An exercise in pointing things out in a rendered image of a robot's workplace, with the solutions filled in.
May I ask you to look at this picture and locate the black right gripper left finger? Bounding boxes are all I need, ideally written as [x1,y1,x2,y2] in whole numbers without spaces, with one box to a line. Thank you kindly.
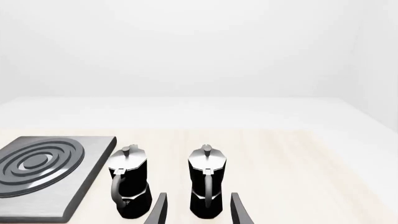
[143,192,168,224]

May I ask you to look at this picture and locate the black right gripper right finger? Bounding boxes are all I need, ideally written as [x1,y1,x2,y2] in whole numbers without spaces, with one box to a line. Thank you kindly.
[230,192,255,224]

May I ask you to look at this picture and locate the flat black stove plate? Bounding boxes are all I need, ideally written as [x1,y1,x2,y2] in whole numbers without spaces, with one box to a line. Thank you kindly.
[0,136,118,224]

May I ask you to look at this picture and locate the black moka pot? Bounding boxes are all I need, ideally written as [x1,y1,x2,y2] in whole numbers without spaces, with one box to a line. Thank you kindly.
[108,144,153,220]
[187,144,228,220]

